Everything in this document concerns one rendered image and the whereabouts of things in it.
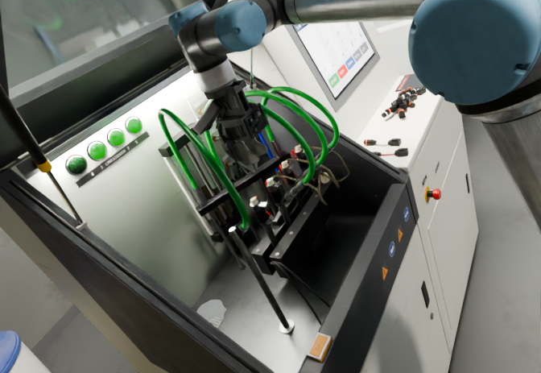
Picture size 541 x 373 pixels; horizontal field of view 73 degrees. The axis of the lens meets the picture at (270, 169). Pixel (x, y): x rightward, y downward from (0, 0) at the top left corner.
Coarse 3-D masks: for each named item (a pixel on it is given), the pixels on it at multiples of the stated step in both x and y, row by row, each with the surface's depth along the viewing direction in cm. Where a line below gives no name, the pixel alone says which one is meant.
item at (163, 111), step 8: (160, 112) 78; (168, 112) 74; (160, 120) 86; (176, 120) 71; (184, 128) 70; (168, 136) 92; (192, 136) 68; (200, 144) 67; (176, 152) 96; (200, 152) 67; (208, 152) 67; (208, 160) 67; (216, 160) 67; (184, 168) 99; (216, 168) 66; (224, 176) 66; (192, 184) 102; (224, 184) 66; (232, 184) 66; (232, 192) 66; (240, 200) 67; (240, 208) 68; (248, 216) 70; (248, 224) 72
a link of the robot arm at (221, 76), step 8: (224, 64) 70; (208, 72) 69; (216, 72) 69; (224, 72) 70; (232, 72) 72; (200, 80) 71; (208, 80) 70; (216, 80) 70; (224, 80) 71; (232, 80) 72; (200, 88) 73; (208, 88) 71; (216, 88) 71
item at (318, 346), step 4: (320, 336) 72; (316, 340) 72; (320, 340) 72; (324, 340) 71; (316, 344) 71; (320, 344) 71; (324, 344) 71; (328, 344) 71; (312, 348) 71; (316, 348) 71; (320, 348) 70; (312, 352) 70; (316, 352) 70; (320, 352) 70; (324, 352) 70; (308, 356) 70; (316, 360) 70
